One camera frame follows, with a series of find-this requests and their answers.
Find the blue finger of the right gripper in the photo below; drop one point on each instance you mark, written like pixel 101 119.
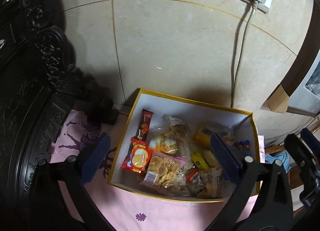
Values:
pixel 311 141
pixel 300 154

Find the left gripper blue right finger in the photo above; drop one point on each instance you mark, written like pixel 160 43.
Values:
pixel 229 157

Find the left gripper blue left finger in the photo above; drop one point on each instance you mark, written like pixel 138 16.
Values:
pixel 94 157

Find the blue cocoa snack bag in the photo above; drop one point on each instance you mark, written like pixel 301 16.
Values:
pixel 243 146

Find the brown paper pastry packet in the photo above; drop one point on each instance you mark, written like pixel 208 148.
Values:
pixel 227 135

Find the tan broad bean packet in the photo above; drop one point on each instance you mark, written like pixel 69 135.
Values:
pixel 211 180

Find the yellow cheese rice cracker bar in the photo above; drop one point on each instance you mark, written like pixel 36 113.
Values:
pixel 199 161

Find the red round biscuit packet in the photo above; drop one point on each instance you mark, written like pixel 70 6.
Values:
pixel 138 158

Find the red chocolate bar wrapper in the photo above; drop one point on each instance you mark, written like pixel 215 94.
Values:
pixel 143 128

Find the pink packet of crackers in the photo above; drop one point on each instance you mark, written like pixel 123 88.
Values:
pixel 165 174

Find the small bread yellow packet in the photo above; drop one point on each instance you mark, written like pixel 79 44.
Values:
pixel 202 137

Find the clear packet white balls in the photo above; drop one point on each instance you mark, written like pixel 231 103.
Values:
pixel 178 129

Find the orange rice crisp block packet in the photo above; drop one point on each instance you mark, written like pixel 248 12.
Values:
pixel 162 142

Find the blue cloth on chair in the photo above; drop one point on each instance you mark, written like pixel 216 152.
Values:
pixel 278 159

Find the pink floral tablecloth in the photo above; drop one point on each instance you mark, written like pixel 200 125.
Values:
pixel 124 209

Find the wooden armchair with cushion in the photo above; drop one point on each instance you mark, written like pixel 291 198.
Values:
pixel 295 183

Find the framed lotus painting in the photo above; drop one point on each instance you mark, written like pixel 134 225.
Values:
pixel 301 100

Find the yellow cardboard box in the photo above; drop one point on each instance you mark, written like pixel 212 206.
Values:
pixel 196 115

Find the dark carved wooden furniture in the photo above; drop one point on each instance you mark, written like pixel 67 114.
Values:
pixel 40 84

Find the cardboard frame corner protector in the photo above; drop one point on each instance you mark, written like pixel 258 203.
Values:
pixel 278 101

